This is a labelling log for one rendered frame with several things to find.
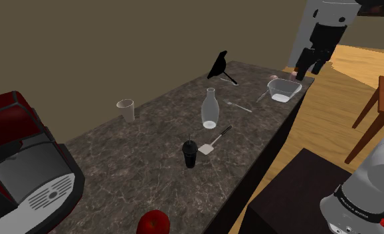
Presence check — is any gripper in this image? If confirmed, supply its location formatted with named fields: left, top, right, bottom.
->
left=294, top=23, right=348, bottom=82

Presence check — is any clear glass bowl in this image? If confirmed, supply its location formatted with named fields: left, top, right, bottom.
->
left=266, top=78, right=303, bottom=104

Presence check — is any silver knife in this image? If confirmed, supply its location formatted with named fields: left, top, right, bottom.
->
left=255, top=90, right=270, bottom=104

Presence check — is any silver spoon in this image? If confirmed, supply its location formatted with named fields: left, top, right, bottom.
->
left=220, top=77, right=240, bottom=87

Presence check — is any silver fork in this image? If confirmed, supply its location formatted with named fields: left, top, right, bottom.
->
left=222, top=98, right=253, bottom=114

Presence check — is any black kitchen tool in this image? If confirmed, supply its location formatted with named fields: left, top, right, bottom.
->
left=206, top=50, right=239, bottom=85

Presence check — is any clear glass bottle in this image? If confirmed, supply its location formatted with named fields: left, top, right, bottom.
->
left=200, top=87, right=221, bottom=130

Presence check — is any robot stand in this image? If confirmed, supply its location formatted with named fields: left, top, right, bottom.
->
left=237, top=148, right=355, bottom=234

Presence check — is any black tumbler with straw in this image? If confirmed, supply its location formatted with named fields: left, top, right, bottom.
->
left=181, top=134, right=199, bottom=170

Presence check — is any white cup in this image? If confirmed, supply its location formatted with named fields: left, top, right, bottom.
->
left=116, top=98, right=136, bottom=124

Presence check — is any red apple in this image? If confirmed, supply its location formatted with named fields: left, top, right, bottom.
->
left=136, top=209, right=171, bottom=234

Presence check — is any red and grey coffee machine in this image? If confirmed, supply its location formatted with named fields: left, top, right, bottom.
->
left=0, top=90, right=86, bottom=234

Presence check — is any spatula with black handle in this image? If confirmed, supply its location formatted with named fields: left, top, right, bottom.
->
left=197, top=125, right=233, bottom=156

